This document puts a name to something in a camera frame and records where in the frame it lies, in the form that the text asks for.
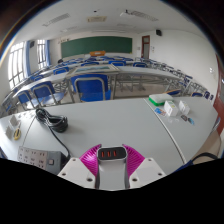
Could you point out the large bright window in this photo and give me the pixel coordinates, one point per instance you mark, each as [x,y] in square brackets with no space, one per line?
[16,65]

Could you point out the ceiling light panels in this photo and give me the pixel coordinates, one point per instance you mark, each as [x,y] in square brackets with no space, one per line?
[56,19]

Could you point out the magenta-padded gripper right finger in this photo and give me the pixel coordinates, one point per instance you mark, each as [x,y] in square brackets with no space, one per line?
[135,163]

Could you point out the red-brown door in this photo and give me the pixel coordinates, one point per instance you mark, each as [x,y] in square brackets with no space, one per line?
[220,100]

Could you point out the blue curtain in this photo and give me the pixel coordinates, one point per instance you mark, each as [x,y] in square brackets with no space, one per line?
[48,53]
[28,58]

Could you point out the yellow tape roll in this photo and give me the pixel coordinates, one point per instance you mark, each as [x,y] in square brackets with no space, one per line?
[17,134]

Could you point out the blue classroom chairs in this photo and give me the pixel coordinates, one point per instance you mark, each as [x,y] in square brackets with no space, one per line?
[91,88]

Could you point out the orange teacher podium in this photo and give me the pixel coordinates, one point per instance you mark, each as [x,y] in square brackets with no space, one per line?
[97,53]

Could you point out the white charger block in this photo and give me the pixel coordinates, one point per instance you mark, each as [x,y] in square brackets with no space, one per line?
[111,170]

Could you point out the black wall speaker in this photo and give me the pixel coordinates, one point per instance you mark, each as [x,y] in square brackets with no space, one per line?
[158,32]
[32,44]

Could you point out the brown door with window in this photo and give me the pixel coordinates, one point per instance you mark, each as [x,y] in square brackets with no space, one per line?
[145,47]

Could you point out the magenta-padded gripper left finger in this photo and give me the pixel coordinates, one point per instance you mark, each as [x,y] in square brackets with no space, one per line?
[88,163]

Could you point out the white ceiling projector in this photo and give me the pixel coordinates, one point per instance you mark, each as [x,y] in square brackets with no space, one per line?
[125,13]

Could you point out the brown power strip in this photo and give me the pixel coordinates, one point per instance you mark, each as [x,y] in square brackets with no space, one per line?
[36,156]

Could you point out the black-rimmed blue chair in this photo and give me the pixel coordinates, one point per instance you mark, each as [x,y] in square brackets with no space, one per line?
[200,155]

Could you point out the narrow bright window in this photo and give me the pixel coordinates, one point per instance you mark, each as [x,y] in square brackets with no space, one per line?
[41,54]

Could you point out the green and white box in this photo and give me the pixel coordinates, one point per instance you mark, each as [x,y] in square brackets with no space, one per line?
[160,99]

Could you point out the green chalkboard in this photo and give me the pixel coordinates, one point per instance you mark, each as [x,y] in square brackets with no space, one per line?
[96,46]

